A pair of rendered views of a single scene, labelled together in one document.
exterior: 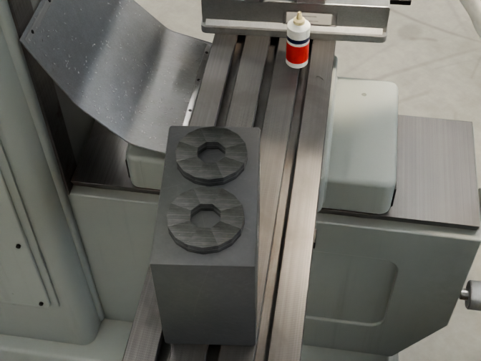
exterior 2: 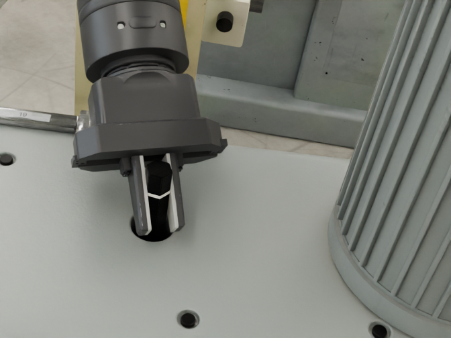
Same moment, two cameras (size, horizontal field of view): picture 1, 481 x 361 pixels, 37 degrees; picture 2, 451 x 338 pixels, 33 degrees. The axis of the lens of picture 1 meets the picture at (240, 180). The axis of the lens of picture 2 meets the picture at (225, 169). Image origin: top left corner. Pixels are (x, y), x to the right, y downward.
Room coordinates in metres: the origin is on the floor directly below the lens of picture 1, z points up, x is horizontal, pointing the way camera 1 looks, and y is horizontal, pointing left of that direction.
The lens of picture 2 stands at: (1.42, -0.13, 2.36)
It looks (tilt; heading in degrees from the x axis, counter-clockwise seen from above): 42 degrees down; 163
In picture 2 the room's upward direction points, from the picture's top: 11 degrees clockwise
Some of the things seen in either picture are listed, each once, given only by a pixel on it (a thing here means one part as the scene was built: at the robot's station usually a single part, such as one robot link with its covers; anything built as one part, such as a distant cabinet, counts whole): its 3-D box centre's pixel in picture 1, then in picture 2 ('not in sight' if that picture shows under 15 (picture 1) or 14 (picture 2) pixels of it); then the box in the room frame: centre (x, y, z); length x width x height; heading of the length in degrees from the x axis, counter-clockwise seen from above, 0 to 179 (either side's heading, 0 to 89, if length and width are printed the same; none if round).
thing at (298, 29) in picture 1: (298, 37); not in sight; (1.02, -0.11, 0.96); 0.04 x 0.04 x 0.11
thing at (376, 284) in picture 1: (275, 238); not in sight; (0.99, -0.08, 0.40); 0.80 x 0.30 x 0.60; 80
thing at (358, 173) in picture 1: (266, 127); not in sight; (0.99, -0.05, 0.76); 0.50 x 0.35 x 0.12; 80
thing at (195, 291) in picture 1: (212, 232); not in sight; (0.56, 0.04, 1.00); 0.22 x 0.12 x 0.20; 177
